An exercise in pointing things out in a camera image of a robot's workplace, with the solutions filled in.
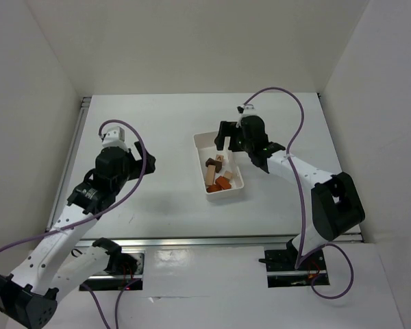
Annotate white plastic bin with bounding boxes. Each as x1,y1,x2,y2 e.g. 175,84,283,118
193,132,245,202

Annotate long light wood block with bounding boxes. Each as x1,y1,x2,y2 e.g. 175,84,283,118
205,164,216,186

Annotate orange arch block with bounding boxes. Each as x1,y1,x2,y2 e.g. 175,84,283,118
215,176,232,190

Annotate small light wood cube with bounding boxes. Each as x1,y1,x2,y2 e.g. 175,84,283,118
223,171,233,181

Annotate orange triangular roof block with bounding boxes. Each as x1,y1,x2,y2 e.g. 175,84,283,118
206,184,221,193

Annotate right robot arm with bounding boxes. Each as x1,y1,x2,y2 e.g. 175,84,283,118
214,115,365,267

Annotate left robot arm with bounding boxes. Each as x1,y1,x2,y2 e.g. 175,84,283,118
0,142,155,328

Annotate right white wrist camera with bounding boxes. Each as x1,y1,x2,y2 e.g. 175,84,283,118
236,103,256,117

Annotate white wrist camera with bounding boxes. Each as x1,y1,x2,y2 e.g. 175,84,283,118
101,126,129,151
236,103,256,117

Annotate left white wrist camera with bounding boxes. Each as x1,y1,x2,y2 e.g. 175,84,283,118
101,126,129,151

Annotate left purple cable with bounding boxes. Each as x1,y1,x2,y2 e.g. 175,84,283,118
0,119,148,329

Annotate purple cable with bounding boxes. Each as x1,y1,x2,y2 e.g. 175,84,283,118
0,119,148,329
242,86,355,300

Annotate aluminium left rail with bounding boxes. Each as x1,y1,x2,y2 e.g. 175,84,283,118
45,96,92,231

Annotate aluminium rail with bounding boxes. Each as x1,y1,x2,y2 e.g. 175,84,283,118
75,233,362,248
45,96,92,231

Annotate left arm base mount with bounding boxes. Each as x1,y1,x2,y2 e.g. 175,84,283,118
79,252,145,291

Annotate aluminium front rail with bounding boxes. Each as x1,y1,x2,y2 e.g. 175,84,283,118
75,233,362,248

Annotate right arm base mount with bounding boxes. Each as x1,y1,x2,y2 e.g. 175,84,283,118
258,249,329,288

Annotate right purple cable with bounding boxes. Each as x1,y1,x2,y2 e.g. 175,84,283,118
242,86,355,300

